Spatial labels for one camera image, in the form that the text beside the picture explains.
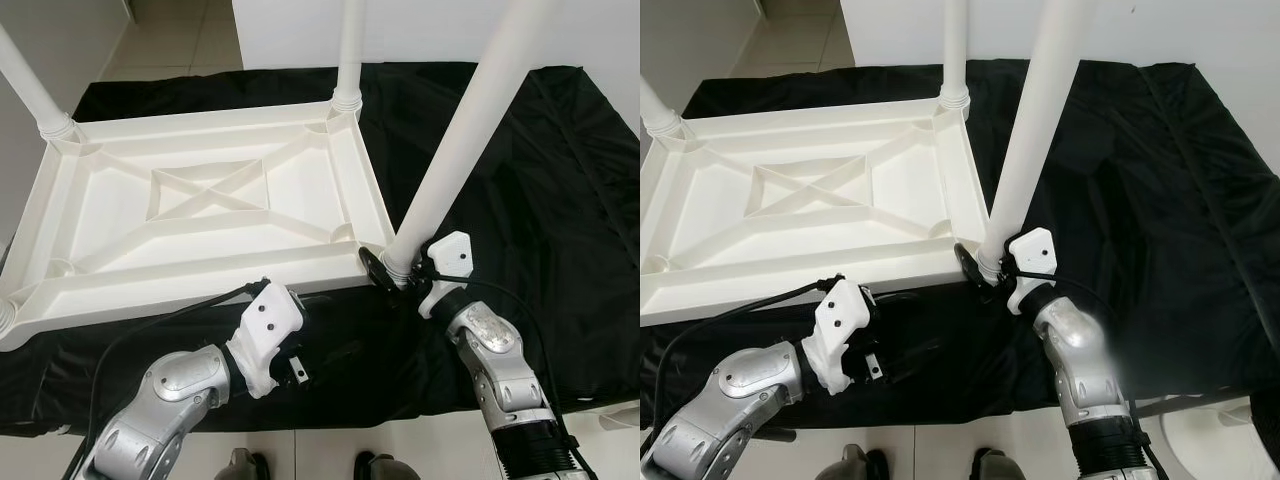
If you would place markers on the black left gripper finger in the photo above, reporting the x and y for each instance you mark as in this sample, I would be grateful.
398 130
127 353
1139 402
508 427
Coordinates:
332 352
910 348

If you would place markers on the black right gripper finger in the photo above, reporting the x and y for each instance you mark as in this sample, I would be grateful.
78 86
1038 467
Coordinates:
972 264
378 268

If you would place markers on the white plastic table top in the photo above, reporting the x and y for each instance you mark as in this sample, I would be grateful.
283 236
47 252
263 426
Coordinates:
200 200
800 190

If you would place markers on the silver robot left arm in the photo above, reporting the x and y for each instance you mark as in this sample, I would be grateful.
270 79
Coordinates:
730 410
150 410

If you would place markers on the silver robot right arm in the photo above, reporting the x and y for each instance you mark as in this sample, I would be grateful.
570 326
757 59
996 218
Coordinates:
510 380
1095 380

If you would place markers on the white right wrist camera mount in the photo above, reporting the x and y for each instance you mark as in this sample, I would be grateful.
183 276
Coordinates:
450 260
1035 257

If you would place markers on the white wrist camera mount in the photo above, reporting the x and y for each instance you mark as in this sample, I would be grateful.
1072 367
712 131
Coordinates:
265 325
842 320
1035 257
450 260

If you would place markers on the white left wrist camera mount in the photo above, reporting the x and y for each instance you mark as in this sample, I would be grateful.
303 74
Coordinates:
842 320
265 325

